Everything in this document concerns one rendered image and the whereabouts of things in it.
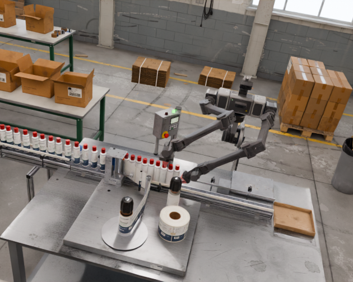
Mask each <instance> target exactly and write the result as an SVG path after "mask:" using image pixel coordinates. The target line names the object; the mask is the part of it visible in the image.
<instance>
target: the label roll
mask: <svg viewBox="0 0 353 282"><path fill-rule="evenodd" d="M189 220H190V216H189V213H188V212H187V211H186V210H185V209H184V208H182V207H180V206H176V205H171V206H166V207H165V208H163V209H162V210H161V212H160V218H159V226H158V234H159V236H160V237H161V238H162V239H164V240H166V241H168V242H179V241H182V240H183V239H185V237H186V235H187V230H188V224H189Z"/></svg>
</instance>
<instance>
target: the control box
mask: <svg viewBox="0 0 353 282"><path fill-rule="evenodd" d="M172 110H174V109H173V108H172V107H171V108H169V109H165V110H162V111H158V112H156V113H155V118H154V127H153V133H152V134H153V135H154V136H156V137H157V138H159V139H160V140H161V139H164V138H165V137H164V134H165V133H168V134H169V137H170V136H172V135H175V134H177V130H178V128H175V129H173V130H169V126H172V125H174V124H177V123H179V120H178V122H177V123H173V124H170V119H171V118H172V117H175V116H178V115H179V116H180V113H179V112H175V113H174V114H173V113H171V112H172ZM165 112H168V116H165Z"/></svg>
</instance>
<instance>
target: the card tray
mask: <svg viewBox="0 0 353 282"><path fill-rule="evenodd" d="M273 209H274V212H273V221H274V227H276V228H281V229H285V230H288V231H292V232H296V233H301V234H306V235H309V236H313V237H314V236H315V234H316V232H315V225H314V219H313V212H312V210H310V209H305V208H301V207H298V206H293V205H289V204H284V203H279V202H276V201H275V202H274V204H273Z"/></svg>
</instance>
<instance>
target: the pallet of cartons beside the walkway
mask: <svg viewBox="0 0 353 282"><path fill-rule="evenodd" d="M351 92H352V87H351V86H350V84H349V83H348V81H347V79H346V77H345V75H344V73H342V72H337V71H333V70H325V66H324V64H323V62H319V61H315V60H309V59H307V61H306V59H303V58H298V57H290V60H289V64H288V66H287V70H286V72H285V75H284V79H283V81H282V85H281V88H280V92H279V94H278V98H277V109H278V118H279V122H280V132H284V133H287V129H288V128H292V129H297V130H300V134H301V136H302V137H308V138H310V136H311V134H312V133H317V134H322V135H323V136H324V140H325V141H327V142H331V141H332V139H333V136H334V131H335V130H336V128H337V125H338V123H339V121H340V119H341V116H342V114H343V112H344V109H345V107H346V104H347V102H348V100H349V97H350V95H351Z"/></svg>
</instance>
